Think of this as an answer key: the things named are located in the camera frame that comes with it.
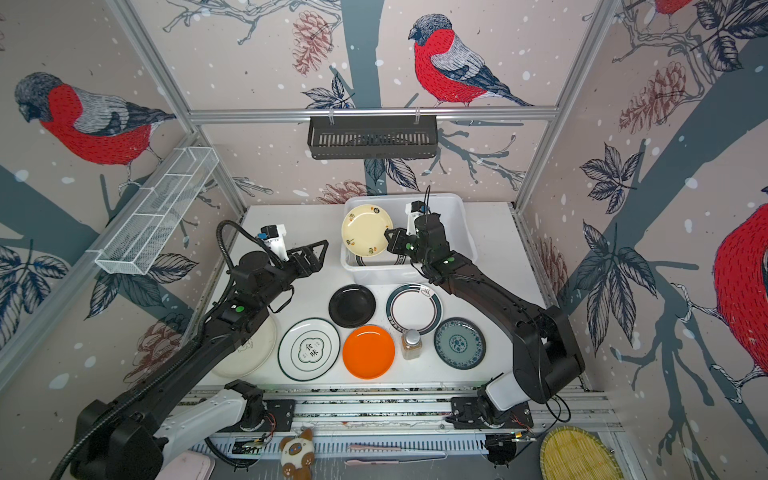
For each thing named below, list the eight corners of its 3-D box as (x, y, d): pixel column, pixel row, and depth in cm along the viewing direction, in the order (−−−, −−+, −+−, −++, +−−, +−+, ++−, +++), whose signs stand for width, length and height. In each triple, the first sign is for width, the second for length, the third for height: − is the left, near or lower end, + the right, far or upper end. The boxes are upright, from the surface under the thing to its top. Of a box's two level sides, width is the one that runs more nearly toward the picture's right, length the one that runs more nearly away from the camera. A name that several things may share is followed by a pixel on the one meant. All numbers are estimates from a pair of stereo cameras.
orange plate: (341, 379, 82) (339, 376, 80) (346, 328, 91) (345, 324, 89) (395, 379, 82) (395, 376, 80) (395, 328, 91) (395, 324, 89)
